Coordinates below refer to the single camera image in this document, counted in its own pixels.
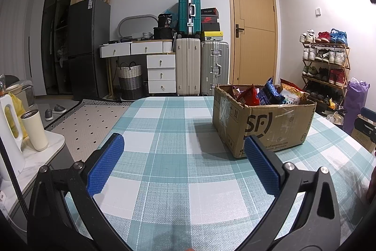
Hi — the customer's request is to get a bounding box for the white drawer cabinet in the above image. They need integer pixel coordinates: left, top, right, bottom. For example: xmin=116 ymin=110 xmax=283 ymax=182
xmin=146 ymin=54 xmax=177 ymax=94

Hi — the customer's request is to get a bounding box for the white desk with drawers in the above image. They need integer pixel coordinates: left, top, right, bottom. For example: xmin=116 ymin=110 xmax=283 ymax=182
xmin=99 ymin=40 xmax=177 ymax=99

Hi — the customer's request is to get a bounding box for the red triangular snack packet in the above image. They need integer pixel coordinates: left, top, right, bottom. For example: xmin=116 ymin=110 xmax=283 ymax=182
xmin=236 ymin=85 xmax=260 ymax=106

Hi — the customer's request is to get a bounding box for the blue plastic bag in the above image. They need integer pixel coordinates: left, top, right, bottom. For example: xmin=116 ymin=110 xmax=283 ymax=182
xmin=164 ymin=7 xmax=180 ymax=26

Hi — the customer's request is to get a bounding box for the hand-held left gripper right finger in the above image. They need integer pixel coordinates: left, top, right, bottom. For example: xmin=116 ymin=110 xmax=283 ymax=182
xmin=235 ymin=135 xmax=341 ymax=251

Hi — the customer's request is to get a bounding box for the yellow bag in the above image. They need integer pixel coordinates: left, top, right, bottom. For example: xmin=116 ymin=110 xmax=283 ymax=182
xmin=7 ymin=92 xmax=28 ymax=138

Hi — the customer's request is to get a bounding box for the cream tumbler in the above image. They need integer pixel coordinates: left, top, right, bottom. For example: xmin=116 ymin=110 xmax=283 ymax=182
xmin=20 ymin=109 xmax=49 ymax=151

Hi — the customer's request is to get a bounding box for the white marble side table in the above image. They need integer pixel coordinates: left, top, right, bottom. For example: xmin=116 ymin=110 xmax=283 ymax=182
xmin=0 ymin=130 xmax=67 ymax=216

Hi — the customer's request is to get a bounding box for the shoe rack with shoes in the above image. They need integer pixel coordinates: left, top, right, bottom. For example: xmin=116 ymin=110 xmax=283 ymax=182
xmin=300 ymin=28 xmax=349 ymax=101

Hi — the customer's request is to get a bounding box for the black storage bag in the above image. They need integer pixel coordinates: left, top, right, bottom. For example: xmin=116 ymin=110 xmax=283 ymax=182
xmin=153 ymin=27 xmax=177 ymax=40

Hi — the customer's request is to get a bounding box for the white plastic bag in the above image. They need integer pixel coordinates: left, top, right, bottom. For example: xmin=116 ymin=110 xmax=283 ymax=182
xmin=326 ymin=111 xmax=345 ymax=126

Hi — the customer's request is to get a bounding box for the yellow black shoe box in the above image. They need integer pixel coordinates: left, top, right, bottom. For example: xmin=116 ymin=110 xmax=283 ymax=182
xmin=200 ymin=31 xmax=224 ymax=41

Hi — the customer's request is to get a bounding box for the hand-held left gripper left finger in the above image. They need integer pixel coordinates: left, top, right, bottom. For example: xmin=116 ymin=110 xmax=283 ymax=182
xmin=27 ymin=133 xmax=136 ymax=251

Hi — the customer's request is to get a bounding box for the white grey container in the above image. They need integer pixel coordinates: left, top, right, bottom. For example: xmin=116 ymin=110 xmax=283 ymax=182
xmin=6 ymin=76 xmax=37 ymax=110

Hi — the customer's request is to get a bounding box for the dotted patterned rug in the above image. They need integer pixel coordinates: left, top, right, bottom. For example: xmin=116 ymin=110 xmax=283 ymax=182
xmin=44 ymin=98 xmax=141 ymax=178

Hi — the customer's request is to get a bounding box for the grey white woven basket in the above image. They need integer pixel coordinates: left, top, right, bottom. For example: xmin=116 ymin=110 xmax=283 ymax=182
xmin=118 ymin=62 xmax=143 ymax=100

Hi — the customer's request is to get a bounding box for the printed cardboard carton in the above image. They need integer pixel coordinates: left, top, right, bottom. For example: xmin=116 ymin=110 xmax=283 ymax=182
xmin=351 ymin=122 xmax=376 ymax=153

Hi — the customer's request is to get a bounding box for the dark shoe box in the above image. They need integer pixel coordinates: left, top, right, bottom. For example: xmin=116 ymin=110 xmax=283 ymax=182
xmin=201 ymin=22 xmax=221 ymax=32

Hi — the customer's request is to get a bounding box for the brown cardboard box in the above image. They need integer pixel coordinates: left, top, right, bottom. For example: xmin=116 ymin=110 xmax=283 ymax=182
xmin=213 ymin=83 xmax=317 ymax=159

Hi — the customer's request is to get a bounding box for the black bag with white label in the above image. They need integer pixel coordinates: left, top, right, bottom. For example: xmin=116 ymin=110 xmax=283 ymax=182
xmin=158 ymin=13 xmax=174 ymax=28

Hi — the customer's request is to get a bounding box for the wooden shoe rack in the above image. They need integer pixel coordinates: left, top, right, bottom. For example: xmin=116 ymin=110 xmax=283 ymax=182
xmin=301 ymin=41 xmax=351 ymax=106

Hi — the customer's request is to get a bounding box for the black glass wardrobe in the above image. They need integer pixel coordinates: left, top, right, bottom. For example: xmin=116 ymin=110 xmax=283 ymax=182
xmin=41 ymin=0 xmax=81 ymax=96

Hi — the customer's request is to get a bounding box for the white noodle snack bag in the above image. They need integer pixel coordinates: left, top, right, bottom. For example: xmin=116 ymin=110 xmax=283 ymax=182
xmin=279 ymin=79 xmax=309 ymax=105

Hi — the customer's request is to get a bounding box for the silver suitcase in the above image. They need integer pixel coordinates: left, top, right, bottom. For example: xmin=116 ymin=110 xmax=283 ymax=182
xmin=200 ymin=41 xmax=230 ymax=96

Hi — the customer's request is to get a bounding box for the blue cookie packet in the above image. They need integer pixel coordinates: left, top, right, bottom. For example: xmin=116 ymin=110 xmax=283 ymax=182
xmin=257 ymin=77 xmax=284 ymax=106

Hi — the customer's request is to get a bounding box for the grey arched mirror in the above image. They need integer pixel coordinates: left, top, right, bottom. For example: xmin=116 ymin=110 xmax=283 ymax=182
xmin=117 ymin=14 xmax=159 ymax=41

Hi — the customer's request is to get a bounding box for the teal suitcase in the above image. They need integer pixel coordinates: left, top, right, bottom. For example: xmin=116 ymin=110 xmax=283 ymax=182
xmin=178 ymin=0 xmax=202 ymax=37

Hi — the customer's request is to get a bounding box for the wooden door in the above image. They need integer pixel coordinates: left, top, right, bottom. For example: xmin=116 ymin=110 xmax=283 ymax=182
xmin=227 ymin=0 xmax=278 ymax=87

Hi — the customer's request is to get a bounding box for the dark grey fridge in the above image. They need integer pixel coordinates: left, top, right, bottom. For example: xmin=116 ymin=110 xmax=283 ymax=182
xmin=68 ymin=0 xmax=111 ymax=101

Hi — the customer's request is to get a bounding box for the beige suitcase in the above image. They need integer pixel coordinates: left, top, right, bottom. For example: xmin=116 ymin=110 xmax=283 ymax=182
xmin=175 ymin=38 xmax=202 ymax=96

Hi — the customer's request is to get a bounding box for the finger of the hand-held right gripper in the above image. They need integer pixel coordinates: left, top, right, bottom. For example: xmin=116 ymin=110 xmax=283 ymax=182
xmin=354 ymin=118 xmax=376 ymax=148
xmin=361 ymin=107 xmax=376 ymax=122

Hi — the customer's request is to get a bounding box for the purple bag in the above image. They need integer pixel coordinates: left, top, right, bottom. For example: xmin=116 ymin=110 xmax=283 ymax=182
xmin=342 ymin=77 xmax=370 ymax=135

